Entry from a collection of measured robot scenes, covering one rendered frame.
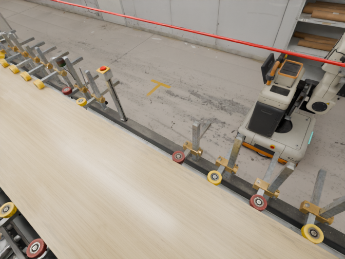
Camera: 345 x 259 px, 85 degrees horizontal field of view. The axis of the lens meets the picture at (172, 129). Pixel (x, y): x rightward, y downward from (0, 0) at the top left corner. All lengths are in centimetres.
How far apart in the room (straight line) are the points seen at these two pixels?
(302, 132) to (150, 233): 184
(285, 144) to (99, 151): 173
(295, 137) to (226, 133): 73
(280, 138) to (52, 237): 202
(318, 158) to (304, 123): 42
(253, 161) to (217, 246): 143
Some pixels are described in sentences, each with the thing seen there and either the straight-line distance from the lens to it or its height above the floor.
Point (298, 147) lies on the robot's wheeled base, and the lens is 222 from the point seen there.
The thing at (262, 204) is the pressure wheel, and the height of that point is 91.
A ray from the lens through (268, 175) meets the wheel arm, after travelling 130.
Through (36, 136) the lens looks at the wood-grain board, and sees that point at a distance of 170.
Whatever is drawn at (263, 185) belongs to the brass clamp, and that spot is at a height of 83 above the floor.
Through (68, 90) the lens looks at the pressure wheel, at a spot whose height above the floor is 91.
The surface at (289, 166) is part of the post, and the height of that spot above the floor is 111.
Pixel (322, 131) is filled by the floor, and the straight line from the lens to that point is 290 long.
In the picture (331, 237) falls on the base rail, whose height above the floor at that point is 70.
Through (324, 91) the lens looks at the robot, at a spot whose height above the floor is 88.
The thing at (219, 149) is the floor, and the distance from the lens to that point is 231.
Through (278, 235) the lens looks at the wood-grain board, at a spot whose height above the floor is 90.
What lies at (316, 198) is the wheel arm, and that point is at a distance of 133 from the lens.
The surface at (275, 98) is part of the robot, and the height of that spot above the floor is 79.
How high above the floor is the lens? 192
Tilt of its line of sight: 51 degrees down
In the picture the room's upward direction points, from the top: 8 degrees counter-clockwise
